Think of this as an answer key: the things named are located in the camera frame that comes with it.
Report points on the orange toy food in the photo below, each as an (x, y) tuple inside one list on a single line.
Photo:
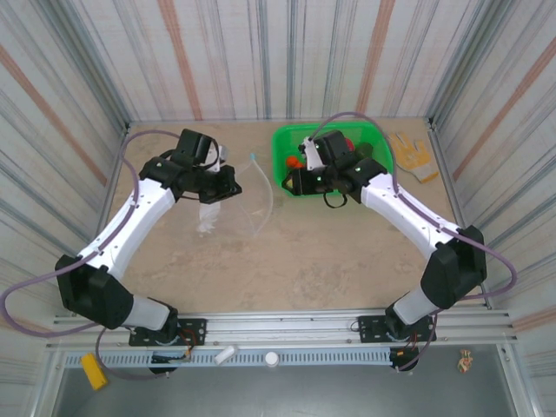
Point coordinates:
[(293, 163)]

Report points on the yellow toy food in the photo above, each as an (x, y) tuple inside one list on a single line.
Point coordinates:
[(287, 184)]

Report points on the clear zip-top plastic bag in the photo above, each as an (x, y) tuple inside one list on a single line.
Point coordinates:
[(256, 195)]

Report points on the red toy food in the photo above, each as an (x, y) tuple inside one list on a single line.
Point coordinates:
[(348, 144)]

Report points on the dark green toy food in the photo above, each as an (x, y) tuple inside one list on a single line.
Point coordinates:
[(365, 150)]

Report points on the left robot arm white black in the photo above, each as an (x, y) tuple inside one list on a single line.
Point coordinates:
[(130, 226)]

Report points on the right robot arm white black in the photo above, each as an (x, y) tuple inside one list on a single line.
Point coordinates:
[(408, 208)]

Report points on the green plastic mesh basket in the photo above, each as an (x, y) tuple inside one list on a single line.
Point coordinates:
[(282, 139)]

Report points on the yellow white work glove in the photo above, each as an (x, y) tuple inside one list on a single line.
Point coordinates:
[(412, 156)]

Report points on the white plastic cylinder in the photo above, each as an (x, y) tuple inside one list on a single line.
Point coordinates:
[(226, 354)]

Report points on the white round cap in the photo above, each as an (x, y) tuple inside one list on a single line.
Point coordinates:
[(272, 359)]

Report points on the grey metal shelf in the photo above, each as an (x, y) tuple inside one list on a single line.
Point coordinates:
[(304, 391)]

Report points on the yellow plastic block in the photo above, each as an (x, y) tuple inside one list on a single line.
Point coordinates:
[(94, 371)]

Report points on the aluminium mounting rail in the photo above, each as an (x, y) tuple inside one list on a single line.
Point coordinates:
[(282, 323)]

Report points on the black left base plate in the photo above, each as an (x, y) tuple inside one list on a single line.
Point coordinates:
[(195, 332)]

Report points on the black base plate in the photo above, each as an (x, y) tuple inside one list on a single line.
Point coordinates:
[(369, 328), (195, 332)]

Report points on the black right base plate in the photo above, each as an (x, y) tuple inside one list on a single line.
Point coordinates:
[(369, 328)]

